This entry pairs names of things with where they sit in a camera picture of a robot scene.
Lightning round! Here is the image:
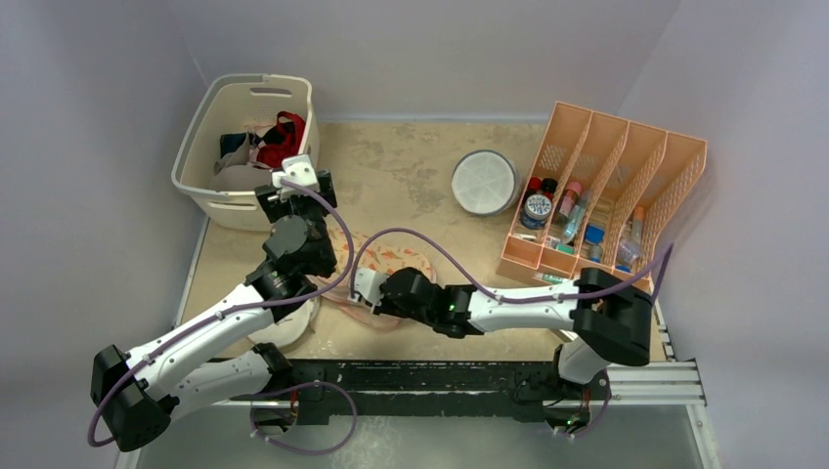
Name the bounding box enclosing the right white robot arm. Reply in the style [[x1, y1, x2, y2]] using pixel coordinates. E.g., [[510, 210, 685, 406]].
[[352, 268, 653, 398]]

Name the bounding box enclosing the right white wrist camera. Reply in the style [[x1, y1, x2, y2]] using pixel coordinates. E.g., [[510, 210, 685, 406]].
[[348, 268, 388, 309]]

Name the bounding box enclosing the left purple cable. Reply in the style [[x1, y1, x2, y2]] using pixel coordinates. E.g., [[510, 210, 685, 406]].
[[86, 179, 356, 449]]

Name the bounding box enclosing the cream laundry basket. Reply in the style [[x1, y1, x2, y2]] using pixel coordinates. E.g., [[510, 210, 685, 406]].
[[171, 73, 320, 232]]

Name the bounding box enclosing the green white tube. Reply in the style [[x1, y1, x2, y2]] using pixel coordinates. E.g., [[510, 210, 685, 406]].
[[533, 272, 574, 285]]

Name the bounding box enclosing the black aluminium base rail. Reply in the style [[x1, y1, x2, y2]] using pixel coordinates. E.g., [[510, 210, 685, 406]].
[[132, 360, 707, 429]]

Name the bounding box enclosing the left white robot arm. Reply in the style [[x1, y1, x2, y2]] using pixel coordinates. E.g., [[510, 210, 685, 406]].
[[86, 166, 347, 452]]

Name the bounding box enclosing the blue round tin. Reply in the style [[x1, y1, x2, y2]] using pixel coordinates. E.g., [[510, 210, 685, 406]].
[[519, 193, 553, 231]]

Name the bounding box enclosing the floral bra laundry bag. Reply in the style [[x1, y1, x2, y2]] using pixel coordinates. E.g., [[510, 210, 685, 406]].
[[309, 225, 437, 331]]

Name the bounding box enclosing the peach desk organizer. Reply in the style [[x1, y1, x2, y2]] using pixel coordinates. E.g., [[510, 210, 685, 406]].
[[497, 102, 708, 284]]

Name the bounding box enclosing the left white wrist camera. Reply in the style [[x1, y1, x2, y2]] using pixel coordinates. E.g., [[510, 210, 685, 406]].
[[271, 153, 320, 191]]

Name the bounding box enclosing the red bra in basket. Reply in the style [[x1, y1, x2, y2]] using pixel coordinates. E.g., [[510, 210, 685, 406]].
[[250, 111, 306, 169]]

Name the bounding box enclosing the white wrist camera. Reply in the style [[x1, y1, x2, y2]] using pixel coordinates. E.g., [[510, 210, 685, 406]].
[[348, 268, 388, 309], [271, 153, 320, 191]]

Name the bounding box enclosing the white dome bra bag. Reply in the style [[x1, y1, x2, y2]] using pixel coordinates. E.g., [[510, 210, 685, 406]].
[[247, 299, 321, 348]]

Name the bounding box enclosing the grey bra in basket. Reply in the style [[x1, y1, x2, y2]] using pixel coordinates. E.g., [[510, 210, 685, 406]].
[[207, 133, 273, 192]]

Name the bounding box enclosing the round white mesh laundry bag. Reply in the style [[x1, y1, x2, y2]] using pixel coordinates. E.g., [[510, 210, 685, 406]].
[[451, 149, 522, 217]]

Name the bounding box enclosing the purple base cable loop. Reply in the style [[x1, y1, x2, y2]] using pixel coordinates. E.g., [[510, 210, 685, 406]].
[[248, 381, 358, 455]]

